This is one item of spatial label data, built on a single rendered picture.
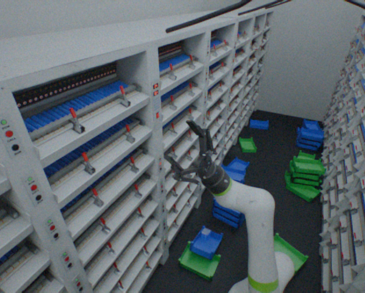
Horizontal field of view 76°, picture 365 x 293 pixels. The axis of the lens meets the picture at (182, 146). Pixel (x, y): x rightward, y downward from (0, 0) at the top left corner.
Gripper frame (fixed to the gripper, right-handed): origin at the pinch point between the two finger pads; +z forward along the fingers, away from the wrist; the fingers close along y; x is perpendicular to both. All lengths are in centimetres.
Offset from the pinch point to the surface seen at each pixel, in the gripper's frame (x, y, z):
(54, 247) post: -38, -48, -7
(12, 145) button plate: -25.3, -25.9, 28.3
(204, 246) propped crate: -73, -15, -145
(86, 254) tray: -49, -49, -28
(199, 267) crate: -69, -32, -144
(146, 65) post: -42, 34, 7
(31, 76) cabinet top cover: -24.0, -8.3, 36.4
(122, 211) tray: -57, -26, -38
